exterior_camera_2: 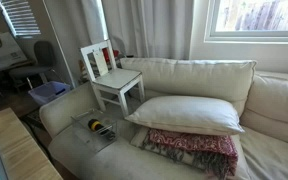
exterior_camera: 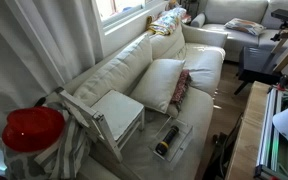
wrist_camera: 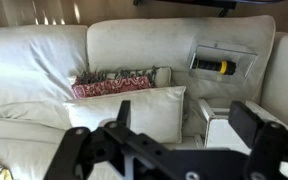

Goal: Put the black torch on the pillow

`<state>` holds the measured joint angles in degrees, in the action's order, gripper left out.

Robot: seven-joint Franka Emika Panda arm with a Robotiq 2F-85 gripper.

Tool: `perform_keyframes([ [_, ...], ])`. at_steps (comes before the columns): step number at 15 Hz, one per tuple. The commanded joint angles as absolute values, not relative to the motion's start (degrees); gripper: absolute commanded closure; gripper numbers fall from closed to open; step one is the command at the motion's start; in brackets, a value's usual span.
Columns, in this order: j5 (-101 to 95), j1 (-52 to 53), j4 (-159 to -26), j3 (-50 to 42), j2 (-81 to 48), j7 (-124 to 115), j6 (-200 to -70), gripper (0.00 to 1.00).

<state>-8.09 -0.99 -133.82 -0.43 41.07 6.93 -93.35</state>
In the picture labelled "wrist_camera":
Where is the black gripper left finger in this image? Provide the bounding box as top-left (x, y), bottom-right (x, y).
top-left (116, 100), bottom-right (131, 127)

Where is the black torch with yellow ring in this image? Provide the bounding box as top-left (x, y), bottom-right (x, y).
top-left (190, 58), bottom-right (237, 75)

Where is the cream throw pillow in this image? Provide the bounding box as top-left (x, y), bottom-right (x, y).
top-left (63, 86), bottom-right (186, 144)

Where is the clear acrylic box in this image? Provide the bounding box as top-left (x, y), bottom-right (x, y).
top-left (187, 40), bottom-right (257, 85)

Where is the small white wooden chair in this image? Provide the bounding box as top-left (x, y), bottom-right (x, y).
top-left (193, 97), bottom-right (288, 180)

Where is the dark coffee table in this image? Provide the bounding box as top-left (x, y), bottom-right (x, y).
top-left (129, 0), bottom-right (286, 18)

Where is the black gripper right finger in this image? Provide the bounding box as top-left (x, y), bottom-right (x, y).
top-left (228, 101), bottom-right (264, 148)

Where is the cream sofa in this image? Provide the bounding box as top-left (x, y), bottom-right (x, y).
top-left (0, 16), bottom-right (288, 180)

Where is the red patterned fringed blanket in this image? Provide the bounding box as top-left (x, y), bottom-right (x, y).
top-left (71, 67), bottom-right (157, 99)

